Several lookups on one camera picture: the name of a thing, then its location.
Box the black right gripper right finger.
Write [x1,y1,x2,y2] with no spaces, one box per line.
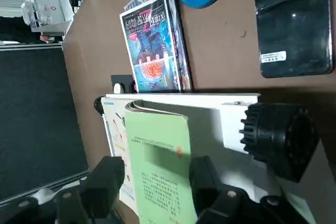
[188,155,318,224]

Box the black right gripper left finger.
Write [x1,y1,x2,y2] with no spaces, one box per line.
[0,156,125,224]

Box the green cover recipe book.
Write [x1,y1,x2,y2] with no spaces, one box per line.
[101,97,199,224]

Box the white folding book stand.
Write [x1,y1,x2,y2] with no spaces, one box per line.
[93,93,320,209]

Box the plastic wrapped blue magazine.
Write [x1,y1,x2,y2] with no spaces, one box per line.
[119,0,194,93]

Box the white equipment box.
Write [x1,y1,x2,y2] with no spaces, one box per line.
[20,0,76,36]

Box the black foldable phone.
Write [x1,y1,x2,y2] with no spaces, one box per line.
[252,0,334,79]

